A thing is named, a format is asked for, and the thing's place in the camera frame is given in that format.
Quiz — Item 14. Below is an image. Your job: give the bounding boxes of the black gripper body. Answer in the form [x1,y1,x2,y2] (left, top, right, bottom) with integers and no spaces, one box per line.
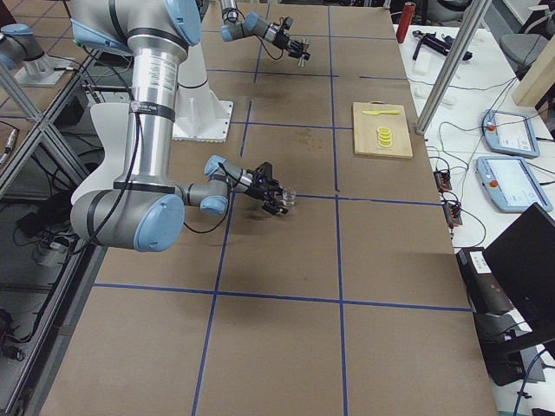
[272,16,301,57]
[249,161,279,202]

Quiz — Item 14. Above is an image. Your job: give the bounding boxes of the clear glass measuring cup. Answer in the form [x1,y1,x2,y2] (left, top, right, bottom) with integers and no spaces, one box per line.
[280,187,297,208]

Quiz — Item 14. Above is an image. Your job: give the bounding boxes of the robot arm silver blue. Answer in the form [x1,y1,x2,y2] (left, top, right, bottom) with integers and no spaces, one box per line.
[219,0,310,68]
[70,1,286,252]

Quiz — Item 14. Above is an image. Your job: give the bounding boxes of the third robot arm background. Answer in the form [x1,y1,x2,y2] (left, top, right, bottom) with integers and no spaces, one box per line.
[1,23,45,70]

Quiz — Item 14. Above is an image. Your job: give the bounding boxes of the yellow plastic knife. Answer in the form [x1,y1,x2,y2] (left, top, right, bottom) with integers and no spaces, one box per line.
[362,110,401,116]

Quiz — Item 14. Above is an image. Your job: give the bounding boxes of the wooden cutting board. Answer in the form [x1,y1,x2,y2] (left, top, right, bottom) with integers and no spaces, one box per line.
[352,102,413,159]

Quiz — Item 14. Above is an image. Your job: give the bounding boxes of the red cylinder bottle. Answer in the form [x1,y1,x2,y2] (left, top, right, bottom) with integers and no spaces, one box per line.
[395,2,415,43]

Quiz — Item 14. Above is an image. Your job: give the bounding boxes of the yellow lemon slices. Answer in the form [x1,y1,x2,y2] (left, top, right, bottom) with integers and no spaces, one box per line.
[376,126,393,148]

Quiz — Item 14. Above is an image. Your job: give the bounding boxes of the white foam block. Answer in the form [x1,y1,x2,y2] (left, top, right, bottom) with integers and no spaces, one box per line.
[414,52,433,76]

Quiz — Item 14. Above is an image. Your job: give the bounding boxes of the white plastic chair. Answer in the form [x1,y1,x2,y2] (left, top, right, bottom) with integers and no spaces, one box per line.
[71,102,129,205]

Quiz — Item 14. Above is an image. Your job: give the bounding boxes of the upper blue teach pendant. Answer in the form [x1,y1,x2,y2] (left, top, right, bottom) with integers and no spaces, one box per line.
[481,109,540,159]

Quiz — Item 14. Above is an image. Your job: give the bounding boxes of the blue teach pendant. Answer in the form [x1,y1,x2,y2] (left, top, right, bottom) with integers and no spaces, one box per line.
[475,156,553,213]
[481,109,540,159]

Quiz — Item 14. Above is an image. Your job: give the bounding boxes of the lower blue teach pendant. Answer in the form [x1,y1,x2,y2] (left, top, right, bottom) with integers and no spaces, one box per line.
[475,156,553,213]

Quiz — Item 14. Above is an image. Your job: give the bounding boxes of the black box with label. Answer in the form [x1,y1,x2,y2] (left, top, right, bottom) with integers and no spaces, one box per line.
[456,247,513,316]

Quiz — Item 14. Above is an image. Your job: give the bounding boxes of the black computer monitor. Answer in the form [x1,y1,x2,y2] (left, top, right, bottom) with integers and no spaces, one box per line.
[483,203,554,330]

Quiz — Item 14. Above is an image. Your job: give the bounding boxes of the aluminium frame post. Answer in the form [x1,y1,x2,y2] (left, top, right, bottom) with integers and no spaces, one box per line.
[415,0,492,135]

